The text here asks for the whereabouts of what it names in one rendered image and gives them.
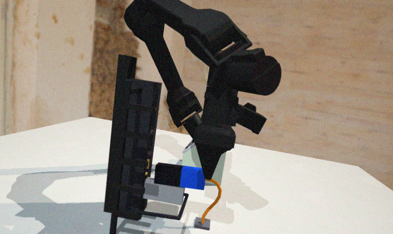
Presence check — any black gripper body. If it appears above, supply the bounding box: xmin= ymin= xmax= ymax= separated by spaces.
xmin=193 ymin=86 xmax=238 ymax=149

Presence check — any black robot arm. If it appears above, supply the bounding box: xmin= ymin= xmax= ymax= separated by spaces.
xmin=124 ymin=0 xmax=281 ymax=139

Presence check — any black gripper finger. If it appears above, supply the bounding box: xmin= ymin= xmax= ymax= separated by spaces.
xmin=195 ymin=143 xmax=231 ymax=180

